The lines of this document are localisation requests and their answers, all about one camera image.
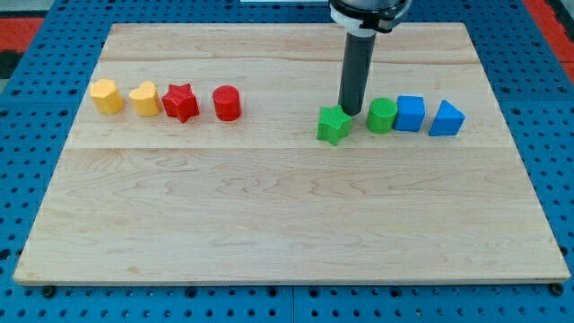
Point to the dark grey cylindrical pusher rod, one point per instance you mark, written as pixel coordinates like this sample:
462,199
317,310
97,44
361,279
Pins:
355,71

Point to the green star block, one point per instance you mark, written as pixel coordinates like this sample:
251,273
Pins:
333,124

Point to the red star block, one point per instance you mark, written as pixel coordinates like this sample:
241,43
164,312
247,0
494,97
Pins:
180,102

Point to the green cylinder block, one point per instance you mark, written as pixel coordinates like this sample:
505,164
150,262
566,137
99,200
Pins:
381,116

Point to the blue cube block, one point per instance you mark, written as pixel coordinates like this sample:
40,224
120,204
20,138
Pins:
411,112

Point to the blue triangular prism block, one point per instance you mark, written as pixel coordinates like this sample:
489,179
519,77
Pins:
447,121

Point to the red cylinder block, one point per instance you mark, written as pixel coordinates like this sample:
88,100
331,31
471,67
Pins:
226,101

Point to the light wooden board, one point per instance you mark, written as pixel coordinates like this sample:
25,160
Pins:
151,201

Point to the yellow heart block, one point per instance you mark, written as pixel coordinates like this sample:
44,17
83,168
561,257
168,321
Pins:
145,99

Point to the yellow hexagon block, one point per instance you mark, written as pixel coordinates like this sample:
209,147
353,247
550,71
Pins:
106,96

